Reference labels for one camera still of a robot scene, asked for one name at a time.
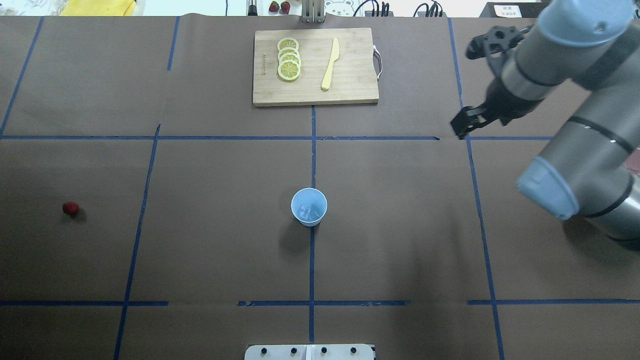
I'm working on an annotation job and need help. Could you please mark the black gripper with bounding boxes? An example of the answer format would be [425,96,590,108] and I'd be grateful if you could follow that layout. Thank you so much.
[449,77,543,141]

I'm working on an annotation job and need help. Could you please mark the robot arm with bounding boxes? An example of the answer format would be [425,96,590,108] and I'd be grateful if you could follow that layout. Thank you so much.
[450,0,640,251]

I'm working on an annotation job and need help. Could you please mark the light blue paper cup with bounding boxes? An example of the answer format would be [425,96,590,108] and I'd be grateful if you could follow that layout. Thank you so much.
[290,187,329,227]

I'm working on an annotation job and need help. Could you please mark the yellow plastic knife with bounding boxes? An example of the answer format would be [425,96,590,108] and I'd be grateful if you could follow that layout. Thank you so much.
[320,38,341,92]

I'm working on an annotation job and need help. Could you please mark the bamboo cutting board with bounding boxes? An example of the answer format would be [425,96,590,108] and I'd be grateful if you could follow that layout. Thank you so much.
[253,27,380,107]

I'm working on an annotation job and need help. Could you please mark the bottom lemon slice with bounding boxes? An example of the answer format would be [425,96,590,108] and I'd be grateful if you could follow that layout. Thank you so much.
[277,61,302,82]

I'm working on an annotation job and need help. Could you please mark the lemon slice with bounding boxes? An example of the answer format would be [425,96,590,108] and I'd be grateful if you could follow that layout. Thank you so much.
[277,37,300,51]
[278,52,302,66]
[277,61,302,82]
[278,47,300,62]

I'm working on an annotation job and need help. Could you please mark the top lemon slice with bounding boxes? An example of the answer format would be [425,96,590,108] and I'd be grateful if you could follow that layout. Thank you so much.
[277,37,300,51]

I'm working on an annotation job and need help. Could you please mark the right strawberry at table edge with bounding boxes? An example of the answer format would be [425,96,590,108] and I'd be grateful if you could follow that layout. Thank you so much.
[279,1,291,15]

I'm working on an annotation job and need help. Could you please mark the strawberry at table edge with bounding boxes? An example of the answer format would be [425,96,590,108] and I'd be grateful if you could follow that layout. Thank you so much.
[268,0,281,14]
[279,1,291,15]

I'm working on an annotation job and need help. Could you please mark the left strawberry at table edge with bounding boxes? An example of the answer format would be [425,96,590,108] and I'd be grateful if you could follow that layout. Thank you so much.
[268,0,281,14]

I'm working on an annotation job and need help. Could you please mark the red strawberry on table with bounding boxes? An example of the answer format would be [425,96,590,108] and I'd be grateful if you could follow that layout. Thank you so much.
[62,202,80,218]

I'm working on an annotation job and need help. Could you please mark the yellow cloth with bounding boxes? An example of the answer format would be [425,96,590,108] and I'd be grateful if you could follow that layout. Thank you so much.
[61,0,137,17]

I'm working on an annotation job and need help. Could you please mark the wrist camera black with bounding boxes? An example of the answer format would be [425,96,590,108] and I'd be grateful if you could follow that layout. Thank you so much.
[465,24,534,78]

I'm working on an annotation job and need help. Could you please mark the aluminium frame post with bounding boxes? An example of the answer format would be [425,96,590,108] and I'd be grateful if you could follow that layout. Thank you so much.
[301,0,326,24]

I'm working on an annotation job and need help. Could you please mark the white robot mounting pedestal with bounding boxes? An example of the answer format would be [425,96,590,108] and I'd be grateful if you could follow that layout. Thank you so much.
[244,343,377,360]

